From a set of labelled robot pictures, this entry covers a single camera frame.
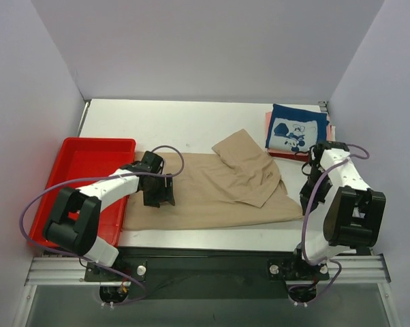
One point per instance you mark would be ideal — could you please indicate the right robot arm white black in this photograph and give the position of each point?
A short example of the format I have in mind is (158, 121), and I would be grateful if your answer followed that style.
(355, 214)

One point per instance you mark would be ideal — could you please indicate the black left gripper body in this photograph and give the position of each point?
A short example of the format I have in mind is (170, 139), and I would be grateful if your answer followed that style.
(161, 192)

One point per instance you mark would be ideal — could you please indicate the beige t-shirt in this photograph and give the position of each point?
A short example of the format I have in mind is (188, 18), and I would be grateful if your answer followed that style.
(238, 184)

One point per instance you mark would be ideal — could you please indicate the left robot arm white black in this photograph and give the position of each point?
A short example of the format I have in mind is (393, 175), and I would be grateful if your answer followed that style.
(73, 221)

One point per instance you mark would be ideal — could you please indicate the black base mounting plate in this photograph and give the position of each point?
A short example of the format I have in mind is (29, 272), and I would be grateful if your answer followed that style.
(203, 288)

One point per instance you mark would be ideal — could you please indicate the folded blue printed t-shirt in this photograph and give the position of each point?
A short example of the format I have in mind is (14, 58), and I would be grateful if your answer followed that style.
(295, 131)

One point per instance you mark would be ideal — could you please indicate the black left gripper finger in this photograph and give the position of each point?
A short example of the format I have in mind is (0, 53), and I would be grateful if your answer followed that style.
(169, 190)
(151, 199)

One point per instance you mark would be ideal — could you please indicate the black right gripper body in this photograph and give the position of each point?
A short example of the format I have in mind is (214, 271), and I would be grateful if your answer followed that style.
(307, 201)

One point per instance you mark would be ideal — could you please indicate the aluminium frame rail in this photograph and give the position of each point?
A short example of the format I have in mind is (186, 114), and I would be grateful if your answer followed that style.
(347, 269)

